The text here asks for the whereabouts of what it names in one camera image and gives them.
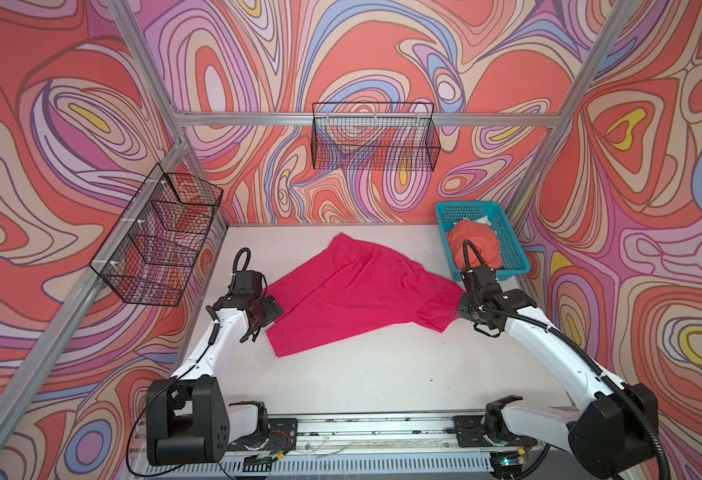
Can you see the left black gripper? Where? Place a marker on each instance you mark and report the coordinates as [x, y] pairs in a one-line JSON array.
[[271, 308]]

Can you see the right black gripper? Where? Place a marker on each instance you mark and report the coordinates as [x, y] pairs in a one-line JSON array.
[[464, 310]]

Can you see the teal plastic basket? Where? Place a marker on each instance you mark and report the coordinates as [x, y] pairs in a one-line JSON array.
[[450, 213]]

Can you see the magenta t shirt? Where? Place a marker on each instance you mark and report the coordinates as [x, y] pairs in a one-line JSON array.
[[354, 287]]

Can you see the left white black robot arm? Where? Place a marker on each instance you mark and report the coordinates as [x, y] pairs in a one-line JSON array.
[[187, 419]]

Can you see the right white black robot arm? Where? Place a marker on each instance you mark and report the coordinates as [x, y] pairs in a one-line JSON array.
[[611, 427]]

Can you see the coral orange t shirt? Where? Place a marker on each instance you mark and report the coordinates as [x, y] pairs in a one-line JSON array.
[[481, 236]]

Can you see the white cloth in basket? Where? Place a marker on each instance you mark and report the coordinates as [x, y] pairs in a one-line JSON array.
[[484, 220]]

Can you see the left black wire basket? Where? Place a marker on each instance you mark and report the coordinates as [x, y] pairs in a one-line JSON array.
[[160, 237]]

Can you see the black wire basket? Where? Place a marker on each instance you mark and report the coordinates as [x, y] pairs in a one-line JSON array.
[[374, 135], [160, 237]]

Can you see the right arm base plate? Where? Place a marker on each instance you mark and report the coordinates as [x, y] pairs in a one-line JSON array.
[[469, 432]]

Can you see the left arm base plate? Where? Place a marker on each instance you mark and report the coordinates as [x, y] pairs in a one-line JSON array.
[[281, 437]]

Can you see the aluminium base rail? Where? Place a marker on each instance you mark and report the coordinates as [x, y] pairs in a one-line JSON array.
[[394, 445]]

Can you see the back black wire basket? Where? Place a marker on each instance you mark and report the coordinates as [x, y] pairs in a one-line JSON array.
[[374, 135]]

